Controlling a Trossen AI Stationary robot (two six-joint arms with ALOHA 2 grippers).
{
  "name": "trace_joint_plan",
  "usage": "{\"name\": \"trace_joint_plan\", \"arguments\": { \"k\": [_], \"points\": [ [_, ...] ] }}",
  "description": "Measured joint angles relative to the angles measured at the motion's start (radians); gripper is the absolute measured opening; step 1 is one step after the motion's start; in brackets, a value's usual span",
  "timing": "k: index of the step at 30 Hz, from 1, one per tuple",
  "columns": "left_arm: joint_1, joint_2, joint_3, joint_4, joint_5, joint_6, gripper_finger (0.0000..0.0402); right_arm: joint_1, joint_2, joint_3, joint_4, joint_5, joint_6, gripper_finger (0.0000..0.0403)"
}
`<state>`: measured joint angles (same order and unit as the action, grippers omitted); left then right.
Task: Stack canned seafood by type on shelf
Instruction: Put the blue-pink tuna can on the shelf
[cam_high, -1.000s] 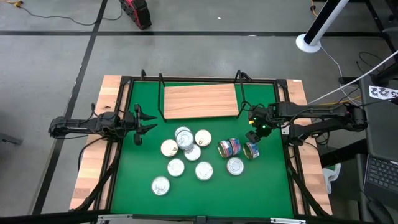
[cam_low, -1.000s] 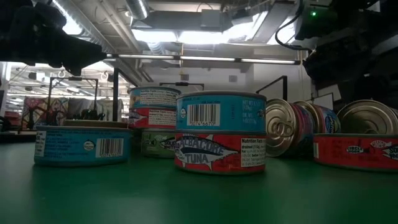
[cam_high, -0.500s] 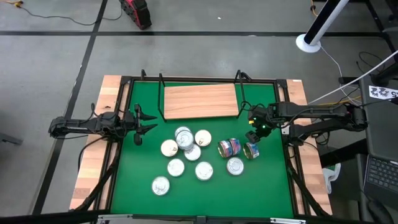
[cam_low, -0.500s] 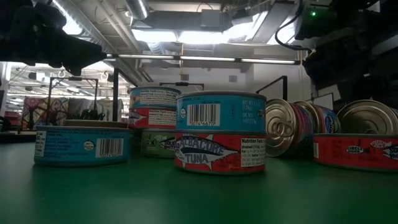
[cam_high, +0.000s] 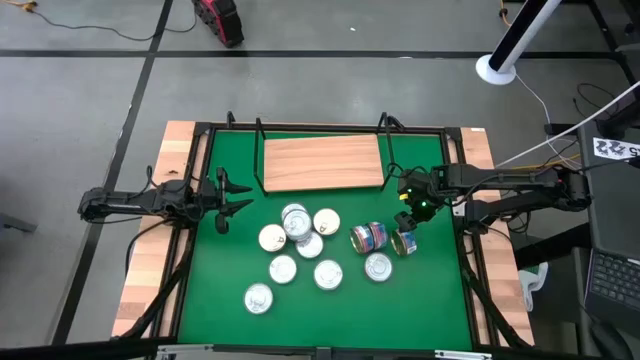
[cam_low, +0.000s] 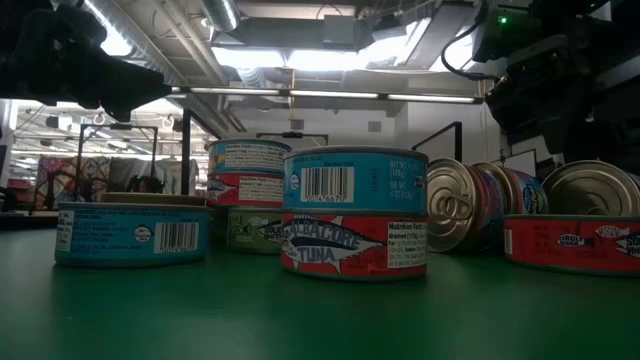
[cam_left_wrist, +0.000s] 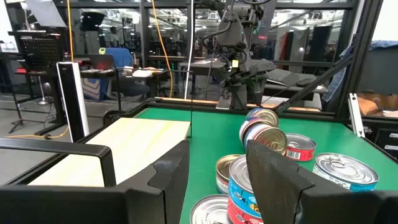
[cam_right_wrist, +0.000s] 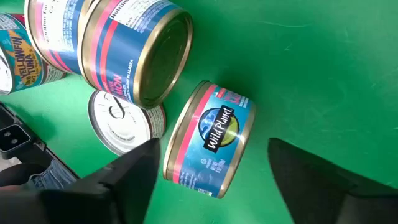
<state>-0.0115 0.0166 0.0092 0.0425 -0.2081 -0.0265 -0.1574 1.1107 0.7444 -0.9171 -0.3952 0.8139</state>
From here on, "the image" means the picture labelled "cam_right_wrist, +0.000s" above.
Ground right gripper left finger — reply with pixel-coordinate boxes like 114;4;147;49
81;138;162;224

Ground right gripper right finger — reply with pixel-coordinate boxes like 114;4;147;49
267;137;358;224

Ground red albacore tuna can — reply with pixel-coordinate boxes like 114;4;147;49
88;89;167;156

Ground blue pink salmon can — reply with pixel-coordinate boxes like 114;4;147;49
162;80;257;200
24;0;94;75
77;0;194;109

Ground teal yellowfin tuna can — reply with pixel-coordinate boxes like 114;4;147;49
0;12;68;96

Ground person's leg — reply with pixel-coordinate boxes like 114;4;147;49
30;158;78;190

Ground black power socket block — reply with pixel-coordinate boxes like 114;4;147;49
0;124;32;161

